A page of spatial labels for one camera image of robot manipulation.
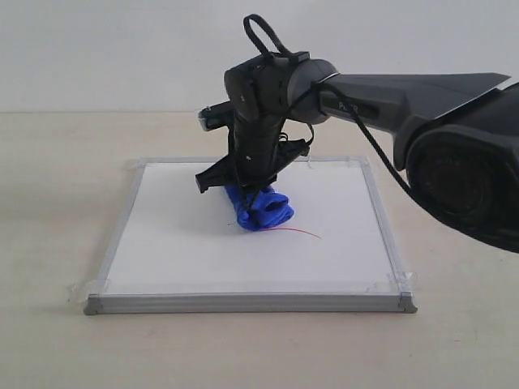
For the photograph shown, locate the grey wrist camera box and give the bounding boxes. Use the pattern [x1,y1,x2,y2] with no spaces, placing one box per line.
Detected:
[198,100,234,132]

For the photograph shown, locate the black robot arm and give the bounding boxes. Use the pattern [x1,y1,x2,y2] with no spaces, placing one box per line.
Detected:
[195,52,518,252]

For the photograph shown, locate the blue cloth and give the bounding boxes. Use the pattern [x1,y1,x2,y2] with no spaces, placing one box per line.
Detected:
[225,185,294,232]

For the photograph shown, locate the white board with aluminium frame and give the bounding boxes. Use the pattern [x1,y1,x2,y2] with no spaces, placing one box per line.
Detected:
[84,156,417,315]

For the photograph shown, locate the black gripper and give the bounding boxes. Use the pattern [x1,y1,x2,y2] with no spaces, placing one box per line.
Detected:
[195,115,311,211]

